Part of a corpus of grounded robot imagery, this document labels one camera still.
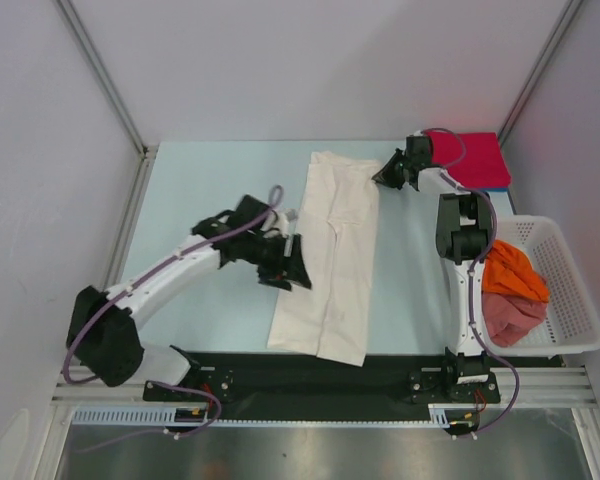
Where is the white t shirt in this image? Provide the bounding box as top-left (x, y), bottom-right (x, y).
top-left (267, 151), bottom-right (380, 366)

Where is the aluminium frame post left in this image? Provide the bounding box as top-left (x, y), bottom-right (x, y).
top-left (52, 0), bottom-right (149, 156)

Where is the folded red t shirt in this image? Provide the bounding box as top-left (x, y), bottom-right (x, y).
top-left (425, 129), bottom-right (511, 189)

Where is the pink t shirt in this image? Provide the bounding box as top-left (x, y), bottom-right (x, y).
top-left (482, 293), bottom-right (548, 347)

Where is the white plastic basket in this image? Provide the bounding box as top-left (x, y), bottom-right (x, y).
top-left (484, 215), bottom-right (600, 357)

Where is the aluminium frame post right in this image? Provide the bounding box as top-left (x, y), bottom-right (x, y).
top-left (497, 0), bottom-right (588, 146)

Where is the orange t shirt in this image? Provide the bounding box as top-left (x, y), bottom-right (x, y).
top-left (481, 240), bottom-right (550, 303)

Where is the aluminium frame post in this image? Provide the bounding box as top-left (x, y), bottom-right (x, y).
top-left (52, 0), bottom-right (149, 156)
top-left (497, 0), bottom-right (588, 146)

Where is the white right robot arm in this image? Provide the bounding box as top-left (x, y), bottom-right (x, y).
top-left (373, 149), bottom-right (497, 357)

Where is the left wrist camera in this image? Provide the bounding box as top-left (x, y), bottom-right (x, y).
top-left (226, 195), bottom-right (298, 237)

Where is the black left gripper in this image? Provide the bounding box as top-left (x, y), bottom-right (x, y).
top-left (243, 234), bottom-right (312, 293)

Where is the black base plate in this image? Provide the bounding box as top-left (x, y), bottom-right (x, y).
top-left (144, 350), bottom-right (564, 422)

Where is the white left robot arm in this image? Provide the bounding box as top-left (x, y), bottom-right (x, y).
top-left (62, 209), bottom-right (312, 400)

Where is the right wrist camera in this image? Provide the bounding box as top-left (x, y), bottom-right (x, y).
top-left (405, 134), bottom-right (433, 165)

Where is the white slotted cable duct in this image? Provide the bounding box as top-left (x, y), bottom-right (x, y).
top-left (72, 403), bottom-right (481, 427)

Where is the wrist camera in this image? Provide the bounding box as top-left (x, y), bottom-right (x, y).
top-left (226, 195), bottom-right (298, 237)
top-left (405, 134), bottom-right (433, 165)

